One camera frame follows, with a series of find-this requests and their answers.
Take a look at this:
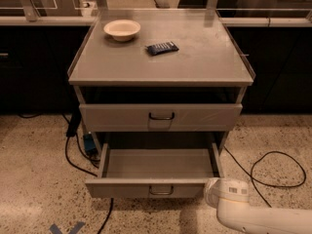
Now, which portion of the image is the white padded gripper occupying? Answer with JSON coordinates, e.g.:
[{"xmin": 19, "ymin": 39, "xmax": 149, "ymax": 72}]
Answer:
[{"xmin": 204, "ymin": 177, "xmax": 250, "ymax": 209}]

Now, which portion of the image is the grey drawer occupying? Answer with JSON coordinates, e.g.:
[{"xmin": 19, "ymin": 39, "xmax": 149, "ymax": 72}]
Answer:
[
  {"xmin": 80, "ymin": 104, "xmax": 242, "ymax": 132},
  {"xmin": 86, "ymin": 144, "xmax": 222, "ymax": 198}
]

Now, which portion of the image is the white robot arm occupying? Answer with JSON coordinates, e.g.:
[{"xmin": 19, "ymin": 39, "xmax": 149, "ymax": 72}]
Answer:
[{"xmin": 204, "ymin": 178, "xmax": 312, "ymax": 234}]

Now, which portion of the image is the grey drawer cabinet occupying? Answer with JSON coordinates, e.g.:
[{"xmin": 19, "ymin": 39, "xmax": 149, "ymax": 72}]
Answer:
[{"xmin": 69, "ymin": 9, "xmax": 254, "ymax": 147}]

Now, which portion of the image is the grey top drawer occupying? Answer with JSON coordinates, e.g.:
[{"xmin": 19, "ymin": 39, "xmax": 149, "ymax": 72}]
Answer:
[{"xmin": 80, "ymin": 104, "xmax": 242, "ymax": 132}]

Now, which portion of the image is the blue power adapter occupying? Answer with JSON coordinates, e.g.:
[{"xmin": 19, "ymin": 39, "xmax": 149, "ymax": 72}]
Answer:
[{"xmin": 83, "ymin": 134, "xmax": 97, "ymax": 153}]

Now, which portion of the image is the dark blue snack packet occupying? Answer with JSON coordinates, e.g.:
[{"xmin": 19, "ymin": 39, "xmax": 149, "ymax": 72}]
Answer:
[{"xmin": 146, "ymin": 41, "xmax": 178, "ymax": 56}]

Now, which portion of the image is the blue tape cross mark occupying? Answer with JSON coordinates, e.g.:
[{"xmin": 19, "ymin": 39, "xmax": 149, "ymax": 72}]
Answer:
[{"xmin": 49, "ymin": 221, "xmax": 85, "ymax": 234}]

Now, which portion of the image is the white bowl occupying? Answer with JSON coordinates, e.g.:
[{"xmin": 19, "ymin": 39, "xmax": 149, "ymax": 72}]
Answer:
[{"xmin": 103, "ymin": 19, "xmax": 140, "ymax": 42}]

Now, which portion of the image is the long background counter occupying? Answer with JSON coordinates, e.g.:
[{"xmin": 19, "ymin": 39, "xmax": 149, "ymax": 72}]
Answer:
[{"xmin": 0, "ymin": 10, "xmax": 312, "ymax": 28}]

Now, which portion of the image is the black floor cable right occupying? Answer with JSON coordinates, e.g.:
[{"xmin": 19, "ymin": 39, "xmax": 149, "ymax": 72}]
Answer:
[{"xmin": 223, "ymin": 145, "xmax": 307, "ymax": 209}]

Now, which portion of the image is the black floor cable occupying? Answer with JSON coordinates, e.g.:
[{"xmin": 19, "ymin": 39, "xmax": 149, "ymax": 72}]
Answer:
[
  {"xmin": 223, "ymin": 145, "xmax": 307, "ymax": 209},
  {"xmin": 17, "ymin": 110, "xmax": 115, "ymax": 234}
]

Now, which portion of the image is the black floor cable left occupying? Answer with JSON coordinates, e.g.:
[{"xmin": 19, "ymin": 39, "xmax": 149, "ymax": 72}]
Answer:
[{"xmin": 17, "ymin": 110, "xmax": 115, "ymax": 234}]

